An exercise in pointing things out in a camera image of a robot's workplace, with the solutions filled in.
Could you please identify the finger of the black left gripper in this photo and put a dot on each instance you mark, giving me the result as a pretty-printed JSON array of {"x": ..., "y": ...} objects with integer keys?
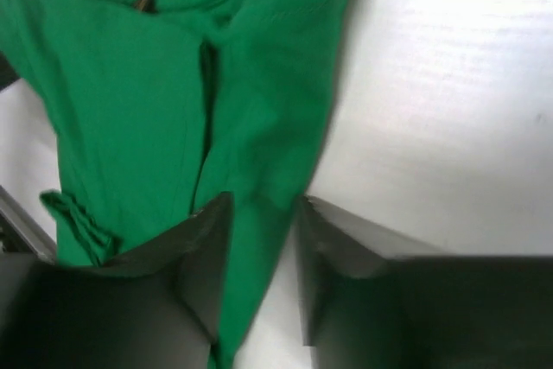
[{"x": 8, "y": 75}]

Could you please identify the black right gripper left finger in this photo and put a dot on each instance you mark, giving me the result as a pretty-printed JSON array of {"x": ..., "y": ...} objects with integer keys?
[{"x": 155, "y": 306}]

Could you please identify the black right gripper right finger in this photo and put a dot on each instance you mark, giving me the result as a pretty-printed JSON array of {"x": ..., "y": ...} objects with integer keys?
[{"x": 374, "y": 298}]

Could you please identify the aluminium front rail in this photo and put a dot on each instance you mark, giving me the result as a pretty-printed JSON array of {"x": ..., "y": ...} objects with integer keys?
[{"x": 20, "y": 233}]

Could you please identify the green t shirt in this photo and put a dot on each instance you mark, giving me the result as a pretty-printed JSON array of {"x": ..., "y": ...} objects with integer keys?
[{"x": 160, "y": 105}]

